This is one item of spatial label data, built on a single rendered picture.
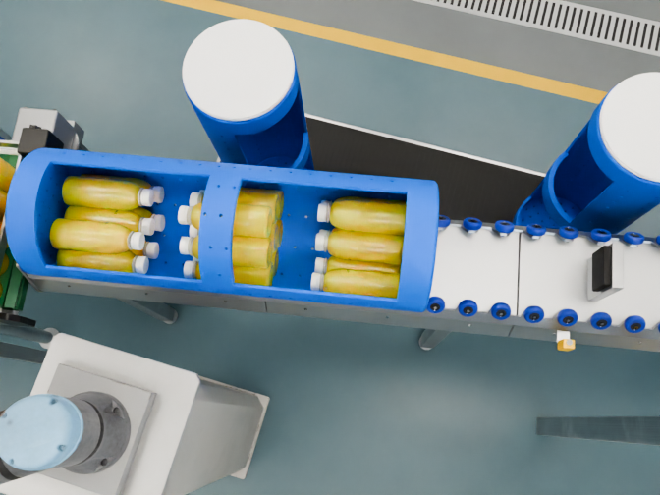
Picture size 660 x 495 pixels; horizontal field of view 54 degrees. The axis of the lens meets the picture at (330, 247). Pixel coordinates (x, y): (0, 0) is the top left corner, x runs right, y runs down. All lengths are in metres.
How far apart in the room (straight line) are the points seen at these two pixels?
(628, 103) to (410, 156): 1.02
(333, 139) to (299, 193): 1.02
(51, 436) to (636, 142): 1.36
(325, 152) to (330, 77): 0.43
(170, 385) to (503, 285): 0.79
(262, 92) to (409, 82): 1.28
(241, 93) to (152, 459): 0.85
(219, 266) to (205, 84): 0.52
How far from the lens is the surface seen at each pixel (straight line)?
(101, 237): 1.46
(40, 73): 3.14
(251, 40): 1.70
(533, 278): 1.61
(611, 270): 1.51
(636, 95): 1.73
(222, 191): 1.33
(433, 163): 2.50
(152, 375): 1.37
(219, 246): 1.31
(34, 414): 1.16
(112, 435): 1.29
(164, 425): 1.35
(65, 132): 2.01
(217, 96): 1.64
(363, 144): 2.51
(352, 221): 1.39
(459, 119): 2.76
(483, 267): 1.59
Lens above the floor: 2.45
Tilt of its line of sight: 75 degrees down
